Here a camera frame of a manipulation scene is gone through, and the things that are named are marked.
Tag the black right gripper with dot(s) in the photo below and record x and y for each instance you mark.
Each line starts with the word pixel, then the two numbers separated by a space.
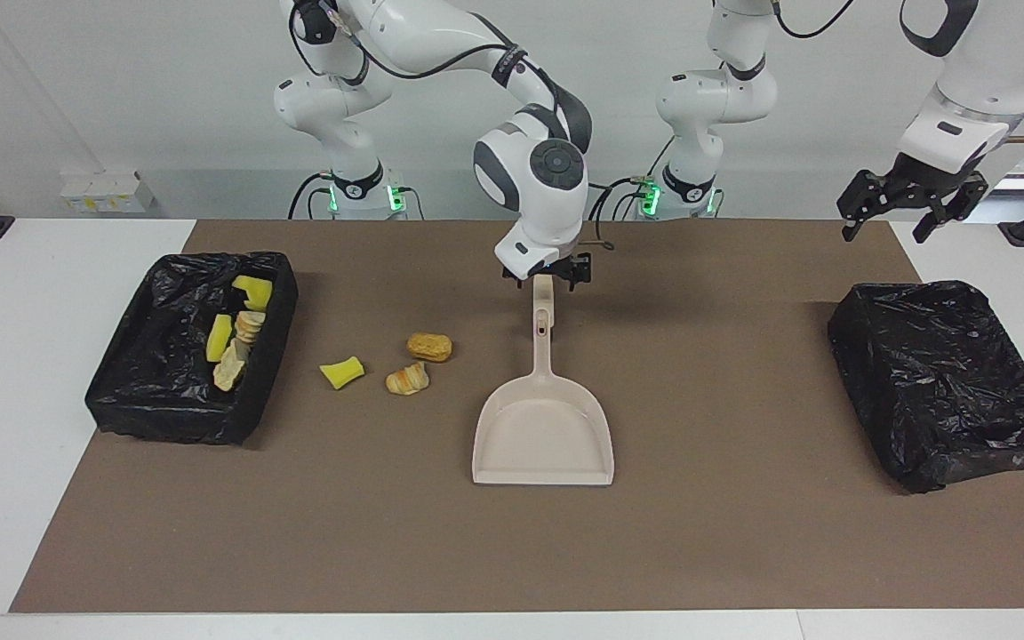
pixel 565 264

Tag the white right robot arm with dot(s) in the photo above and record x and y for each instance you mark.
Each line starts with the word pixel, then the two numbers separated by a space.
pixel 539 187

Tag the beige plastic dustpan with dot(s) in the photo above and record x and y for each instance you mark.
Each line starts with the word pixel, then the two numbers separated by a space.
pixel 543 436

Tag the round golden bread bun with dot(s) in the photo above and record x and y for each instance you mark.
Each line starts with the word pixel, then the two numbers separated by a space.
pixel 429 348

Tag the yellow sponge wedge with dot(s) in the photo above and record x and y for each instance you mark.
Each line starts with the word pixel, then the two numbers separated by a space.
pixel 340 373

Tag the pale bread chunk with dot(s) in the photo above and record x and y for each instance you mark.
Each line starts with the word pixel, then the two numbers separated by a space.
pixel 229 369

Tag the black bag-lined bin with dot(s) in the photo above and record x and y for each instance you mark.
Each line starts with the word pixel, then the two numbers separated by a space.
pixel 939 382
pixel 156 382

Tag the white wall socket box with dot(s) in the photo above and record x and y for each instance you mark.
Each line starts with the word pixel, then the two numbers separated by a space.
pixel 108 191

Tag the brown table mat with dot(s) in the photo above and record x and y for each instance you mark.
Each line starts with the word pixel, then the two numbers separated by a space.
pixel 743 533

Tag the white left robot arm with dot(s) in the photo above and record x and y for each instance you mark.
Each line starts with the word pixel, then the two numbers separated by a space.
pixel 716 98

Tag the orange striped croissant piece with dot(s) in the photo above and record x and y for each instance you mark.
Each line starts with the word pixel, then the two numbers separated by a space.
pixel 407 380
pixel 250 326

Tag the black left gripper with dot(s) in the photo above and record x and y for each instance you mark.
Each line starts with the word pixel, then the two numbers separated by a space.
pixel 921 182

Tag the notched yellow sponge piece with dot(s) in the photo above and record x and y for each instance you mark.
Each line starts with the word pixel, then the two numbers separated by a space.
pixel 252 291

